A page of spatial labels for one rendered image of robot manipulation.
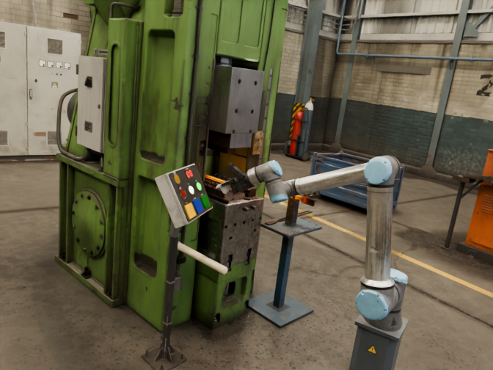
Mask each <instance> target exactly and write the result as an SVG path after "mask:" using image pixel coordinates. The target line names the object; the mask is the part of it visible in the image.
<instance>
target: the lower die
mask: <svg viewBox="0 0 493 370"><path fill-rule="evenodd" d="M205 180H207V181H208V182H209V181H211V182H212V185H213V183H216V184H214V185H213V195H216V190H217V189H216V186H217V185H219V184H222V183H221V182H218V181H215V180H213V179H210V178H206V177H205ZM207 181H205V182H204V187H205V190H206V191H207V188H208V192H209V193H212V185H211V182H210V183H209V184H208V183H207ZM235 193H236V192H235ZM217 196H219V197H222V198H224V199H226V200H228V201H232V200H239V199H243V198H244V197H245V193H243V192H238V193H236V194H233V191H232V188H231V187H230V188H229V192H227V193H226V194H224V193H223V192H222V190H221V189H220V188H218V192H217Z"/></svg>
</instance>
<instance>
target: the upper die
mask: <svg viewBox="0 0 493 370"><path fill-rule="evenodd" d="M251 141H252V133H241V134H234V133H232V134H225V133H221V132H218V131H212V130H209V135H208V142H209V143H211V144H215V145H219V146H222V147H226V148H250V147H251Z"/></svg>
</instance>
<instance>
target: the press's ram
mask: <svg viewBox="0 0 493 370"><path fill-rule="evenodd" d="M264 73H265V72H264V71H260V70H251V69H246V68H236V67H230V66H222V65H215V73H214V81H213V96H212V104H211V119H210V127H209V130H212V131H218V132H221V133H225V134H232V133H234V134H241V133H257V132H258V121H259V114H260V103H261V97H262V91H263V79H264Z"/></svg>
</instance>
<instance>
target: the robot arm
mask: <svg viewBox="0 0 493 370"><path fill-rule="evenodd" d="M227 168H228V169H229V170H231V171H232V172H234V173H235V174H236V175H237V177H235V178H232V179H230V180H229V181H226V182H224V183H222V184H219V185H217V187H216V189H218V188H220V189H221V190H222V192H223V193H224V194H226V193H227V192H229V188H230V187H231V188H232V191H233V194H236V193H238V192H242V191H244V190H246V189H249V188H252V187H253V186H254V185H256V184H259V183H262V182H265V185H266V188H267V191H268V194H269V198H270V200H271V202H272V203H280V202H283V201H286V200H287V199H288V197H293V196H296V195H302V194H304V193H308V192H315V191H319V190H323V189H330V188H334V187H338V186H345V185H349V184H355V183H359V182H363V181H367V188H368V200H367V227H366V254H365V275H364V276H363V277H361V282H360V292H359V293H358V295H357V297H356V299H355V304H356V307H357V310H358V311H359V313H360V314H361V315H362V316H363V317H364V319H365V321H366V322H367V323H368V324H370V325H372V326H373V327H376V328H378V329H380V330H386V331H396V330H400V329H401V327H402V323H403V321H402V316H401V307H402V304H403V298H404V295H405V290H406V285H407V280H408V277H407V276H406V275H405V274H404V273H402V272H400V271H398V270H396V269H391V268H390V262H391V241H392V202H393V188H394V179H395V178H396V177H397V176H398V174H399V172H400V171H401V165H400V163H399V161H398V160H397V159H396V158H395V157H394V156H377V157H375V158H373V159H371V160H370V161H369V162H368V163H365V164H359V165H356V166H353V167H347V168H343V169H339V170H334V171H330V172H327V173H321V174H317V175H311V176H308V177H305V178H297V179H291V180H289V181H283V182H282V179H281V177H280V176H281V175H282V169H281V167H280V165H279V164H278V162H276V161H275V160H273V161H270V162H267V163H265V164H262V165H259V166H257V167H253V168H252V169H249V170H248V172H246V174H245V173H244V172H243V171H241V170H240V169H239V168H237V167H236V166H235V165H234V164H233V163H229V164H228V165H227ZM235 192H236V193H235Z"/></svg>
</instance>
